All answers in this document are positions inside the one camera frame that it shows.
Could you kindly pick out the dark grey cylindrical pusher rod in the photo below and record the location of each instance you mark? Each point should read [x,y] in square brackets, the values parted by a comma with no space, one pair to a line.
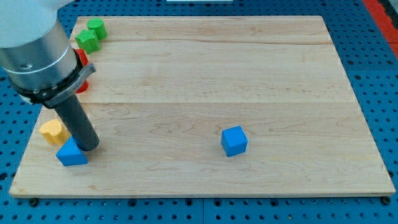
[76,121]

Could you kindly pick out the black clamp flange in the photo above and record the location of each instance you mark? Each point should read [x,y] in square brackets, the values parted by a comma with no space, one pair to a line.
[57,93]

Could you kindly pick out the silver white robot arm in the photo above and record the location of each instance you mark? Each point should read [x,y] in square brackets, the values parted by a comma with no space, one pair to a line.
[41,64]

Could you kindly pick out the blue cube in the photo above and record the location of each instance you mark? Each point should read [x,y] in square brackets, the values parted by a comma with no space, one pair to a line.
[234,141]

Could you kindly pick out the yellow heart block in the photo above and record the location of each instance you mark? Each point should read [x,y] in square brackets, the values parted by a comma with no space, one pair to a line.
[54,132]

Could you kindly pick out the blue triangle block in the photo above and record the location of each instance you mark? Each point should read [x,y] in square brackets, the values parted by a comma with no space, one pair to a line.
[70,155]

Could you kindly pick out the red block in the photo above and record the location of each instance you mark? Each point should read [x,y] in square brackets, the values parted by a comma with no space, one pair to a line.
[84,61]

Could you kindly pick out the green star block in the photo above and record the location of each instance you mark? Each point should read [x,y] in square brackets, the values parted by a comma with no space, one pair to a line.
[88,41]

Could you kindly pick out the green cylinder block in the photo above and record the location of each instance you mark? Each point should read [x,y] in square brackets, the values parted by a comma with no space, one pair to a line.
[97,25]

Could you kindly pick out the wooden board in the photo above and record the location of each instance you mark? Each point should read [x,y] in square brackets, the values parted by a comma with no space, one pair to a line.
[166,87]

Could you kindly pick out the red strip at corner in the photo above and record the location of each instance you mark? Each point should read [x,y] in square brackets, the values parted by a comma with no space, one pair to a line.
[385,16]

